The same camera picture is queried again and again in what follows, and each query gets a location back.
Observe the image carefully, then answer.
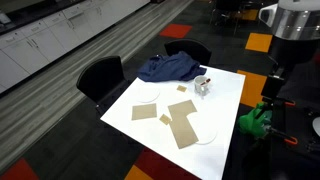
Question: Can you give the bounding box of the white mug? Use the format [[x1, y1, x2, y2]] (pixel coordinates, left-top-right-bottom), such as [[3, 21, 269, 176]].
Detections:
[[193, 75, 212, 97]]

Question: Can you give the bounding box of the white round plate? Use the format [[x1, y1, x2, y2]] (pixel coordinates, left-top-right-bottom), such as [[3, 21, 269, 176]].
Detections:
[[189, 113, 219, 146], [134, 84, 161, 104]]

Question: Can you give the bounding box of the blue crumpled cloth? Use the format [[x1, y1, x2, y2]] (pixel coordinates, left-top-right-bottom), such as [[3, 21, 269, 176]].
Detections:
[[137, 50, 208, 83]]

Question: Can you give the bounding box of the tan square paper sheet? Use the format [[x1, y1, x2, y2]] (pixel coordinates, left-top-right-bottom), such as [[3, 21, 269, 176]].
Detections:
[[131, 102, 158, 121]]

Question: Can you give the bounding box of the white cabinet row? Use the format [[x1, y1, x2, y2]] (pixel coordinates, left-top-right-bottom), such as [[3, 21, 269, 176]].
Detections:
[[0, 0, 151, 95]]

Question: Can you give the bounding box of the black orange bar clamp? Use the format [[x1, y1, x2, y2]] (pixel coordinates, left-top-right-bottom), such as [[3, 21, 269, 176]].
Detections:
[[263, 96, 297, 108], [266, 126, 299, 146]]

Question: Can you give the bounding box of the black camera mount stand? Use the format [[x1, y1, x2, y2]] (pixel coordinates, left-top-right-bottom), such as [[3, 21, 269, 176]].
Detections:
[[260, 65, 288, 134]]

